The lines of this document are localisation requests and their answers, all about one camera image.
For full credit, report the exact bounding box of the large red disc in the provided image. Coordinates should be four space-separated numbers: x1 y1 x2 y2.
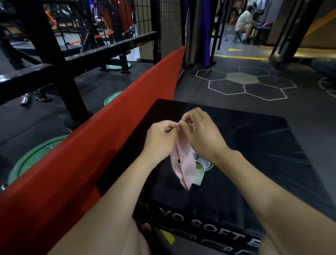
99 0 133 33

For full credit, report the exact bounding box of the pale green paper piece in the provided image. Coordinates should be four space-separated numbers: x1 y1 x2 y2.
192 161 205 186

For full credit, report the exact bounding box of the black soft plyo box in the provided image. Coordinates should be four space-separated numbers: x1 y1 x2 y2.
96 98 336 255

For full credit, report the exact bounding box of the person's right hand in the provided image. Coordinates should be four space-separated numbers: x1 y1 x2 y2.
177 107 232 166

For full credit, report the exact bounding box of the person's left hand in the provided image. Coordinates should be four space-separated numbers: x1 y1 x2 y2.
142 120 179 165

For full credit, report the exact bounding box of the person's left leg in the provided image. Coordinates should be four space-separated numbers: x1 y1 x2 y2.
119 218 152 255

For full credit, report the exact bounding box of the large green weight plate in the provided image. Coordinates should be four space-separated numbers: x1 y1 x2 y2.
7 134 69 185

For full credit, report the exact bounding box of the pink cloth strip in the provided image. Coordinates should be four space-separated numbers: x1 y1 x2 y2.
170 131 197 191

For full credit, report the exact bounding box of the black bench with pink item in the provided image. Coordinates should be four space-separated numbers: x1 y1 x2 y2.
253 22 274 46

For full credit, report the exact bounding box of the person's right forearm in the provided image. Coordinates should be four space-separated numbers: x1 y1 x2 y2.
214 149 336 255

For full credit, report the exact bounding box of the pale blue paper piece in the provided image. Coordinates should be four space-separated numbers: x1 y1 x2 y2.
192 151 214 172

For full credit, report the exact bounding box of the person's leg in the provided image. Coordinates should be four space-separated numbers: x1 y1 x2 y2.
258 234 282 255
119 218 152 255

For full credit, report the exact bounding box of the orange bar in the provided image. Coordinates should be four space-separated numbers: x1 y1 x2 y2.
69 31 114 46

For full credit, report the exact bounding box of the black wire mesh panel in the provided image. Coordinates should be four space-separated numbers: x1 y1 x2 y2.
133 0 183 63

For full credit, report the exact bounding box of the person's right leg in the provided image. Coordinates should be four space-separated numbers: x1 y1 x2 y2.
258 234 282 255

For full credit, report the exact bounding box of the red padded beam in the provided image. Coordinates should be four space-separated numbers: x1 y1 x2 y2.
0 46 186 255

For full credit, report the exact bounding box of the person's left forearm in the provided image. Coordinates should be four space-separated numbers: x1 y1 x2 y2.
47 154 158 255

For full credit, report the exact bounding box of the black slanted pillar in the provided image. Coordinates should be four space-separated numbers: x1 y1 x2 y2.
270 0 324 70

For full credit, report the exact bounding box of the black steel rack frame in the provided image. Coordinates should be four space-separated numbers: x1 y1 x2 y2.
0 0 161 130

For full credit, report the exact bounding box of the blue upright post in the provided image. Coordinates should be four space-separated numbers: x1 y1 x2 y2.
202 0 212 68

